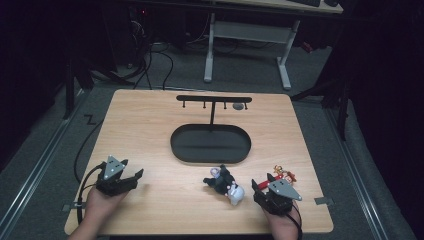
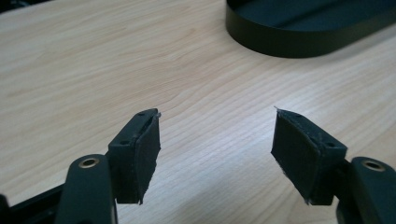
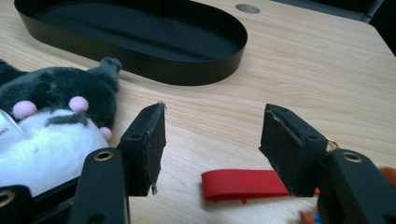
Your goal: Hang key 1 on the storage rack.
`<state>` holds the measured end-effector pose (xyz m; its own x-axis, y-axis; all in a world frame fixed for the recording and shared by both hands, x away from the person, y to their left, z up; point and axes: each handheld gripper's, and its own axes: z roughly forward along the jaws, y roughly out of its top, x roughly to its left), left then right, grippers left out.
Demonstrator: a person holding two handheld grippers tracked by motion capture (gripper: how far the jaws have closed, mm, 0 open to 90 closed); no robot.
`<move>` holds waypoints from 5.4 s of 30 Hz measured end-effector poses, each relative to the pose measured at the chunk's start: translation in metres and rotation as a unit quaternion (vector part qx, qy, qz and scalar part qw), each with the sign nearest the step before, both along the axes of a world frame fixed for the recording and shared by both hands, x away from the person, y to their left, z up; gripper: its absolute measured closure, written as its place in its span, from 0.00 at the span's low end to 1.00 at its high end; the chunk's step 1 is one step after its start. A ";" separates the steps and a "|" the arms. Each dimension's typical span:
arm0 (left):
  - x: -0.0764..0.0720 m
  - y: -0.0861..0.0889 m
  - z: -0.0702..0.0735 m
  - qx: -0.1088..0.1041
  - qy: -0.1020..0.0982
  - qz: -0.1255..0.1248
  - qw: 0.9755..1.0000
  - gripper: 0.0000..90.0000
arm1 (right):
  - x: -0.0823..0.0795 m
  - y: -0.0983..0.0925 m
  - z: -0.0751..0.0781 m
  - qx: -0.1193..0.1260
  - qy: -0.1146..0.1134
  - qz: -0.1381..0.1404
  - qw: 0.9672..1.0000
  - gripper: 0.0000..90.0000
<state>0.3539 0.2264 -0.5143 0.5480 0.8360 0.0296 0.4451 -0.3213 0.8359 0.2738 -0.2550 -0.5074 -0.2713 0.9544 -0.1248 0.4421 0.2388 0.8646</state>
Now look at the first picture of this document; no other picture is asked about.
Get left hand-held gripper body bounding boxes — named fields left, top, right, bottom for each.
left=95, top=155, right=135, bottom=197

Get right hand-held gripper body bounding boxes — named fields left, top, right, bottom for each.
left=255, top=178, right=303, bottom=216

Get small orange figure keychain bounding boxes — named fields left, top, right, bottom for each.
left=257, top=164, right=298, bottom=190

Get black and white plush keychain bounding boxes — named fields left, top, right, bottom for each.
left=202, top=163, right=246, bottom=207

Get black hook rack with tray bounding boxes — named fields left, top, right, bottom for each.
left=170, top=95, right=253, bottom=165

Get person's right hand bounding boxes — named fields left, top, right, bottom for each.
left=262, top=201, right=301, bottom=235

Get person's left hand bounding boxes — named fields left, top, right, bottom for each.
left=85, top=186, right=130, bottom=222

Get grey tape piece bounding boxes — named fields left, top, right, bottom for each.
left=61, top=201, right=83, bottom=213
left=314, top=196, right=335, bottom=206

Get black stand leg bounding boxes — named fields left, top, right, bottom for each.
left=290, top=74, right=352, bottom=142
left=62, top=54, right=96, bottom=120

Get small red object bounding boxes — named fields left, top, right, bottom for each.
left=300, top=41, right=315, bottom=55

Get dark computer tower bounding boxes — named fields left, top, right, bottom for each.
left=126, top=5, right=149, bottom=69

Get white-framed wooden desk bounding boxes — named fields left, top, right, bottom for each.
left=203, top=0, right=344, bottom=91

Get black keyboard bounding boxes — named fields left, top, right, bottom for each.
left=287, top=0, right=322, bottom=8

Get right hand-held gripper black cable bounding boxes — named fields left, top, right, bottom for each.
left=285, top=201, right=304, bottom=240

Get hand-held gripper black cable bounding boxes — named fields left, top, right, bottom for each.
left=285, top=201, right=304, bottom=240
left=75, top=162, right=107, bottom=225

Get left hand-held gripper black cable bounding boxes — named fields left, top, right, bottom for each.
left=75, top=162, right=107, bottom=225

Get metal floor rail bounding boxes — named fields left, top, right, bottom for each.
left=0, top=89, right=86, bottom=232
left=323, top=107, right=390, bottom=240

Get black floor cables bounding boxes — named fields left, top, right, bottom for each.
left=89, top=39, right=175, bottom=92

